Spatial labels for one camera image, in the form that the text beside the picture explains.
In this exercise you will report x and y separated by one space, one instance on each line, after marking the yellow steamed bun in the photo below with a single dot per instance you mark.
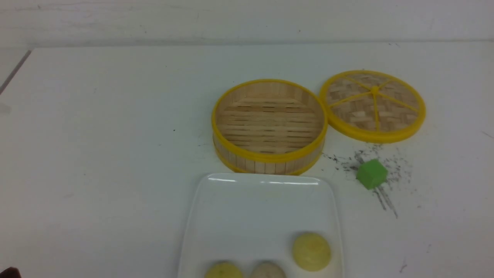
224 270
311 251

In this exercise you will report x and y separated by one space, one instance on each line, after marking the white steamed bun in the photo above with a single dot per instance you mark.
268 270

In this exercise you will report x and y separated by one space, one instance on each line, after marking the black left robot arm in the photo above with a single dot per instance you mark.
10 272

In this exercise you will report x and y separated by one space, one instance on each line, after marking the white rectangular plate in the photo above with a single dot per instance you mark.
247 219

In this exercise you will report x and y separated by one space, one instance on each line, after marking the yellow-rimmed bamboo steamer basket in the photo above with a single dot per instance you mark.
269 126

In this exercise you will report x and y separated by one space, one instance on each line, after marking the yellow-rimmed bamboo steamer lid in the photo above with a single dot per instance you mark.
373 107

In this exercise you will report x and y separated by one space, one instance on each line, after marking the green cube block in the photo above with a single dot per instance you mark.
372 174

